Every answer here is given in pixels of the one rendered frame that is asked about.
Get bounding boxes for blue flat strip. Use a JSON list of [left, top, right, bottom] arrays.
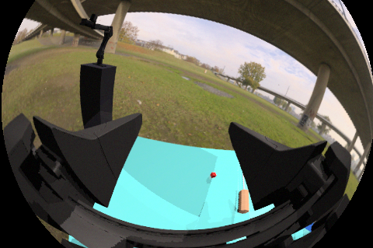
[[305, 223, 314, 232]]

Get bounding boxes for hook tool with brown wooden handle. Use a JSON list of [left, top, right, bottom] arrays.
[[239, 174, 249, 214]]

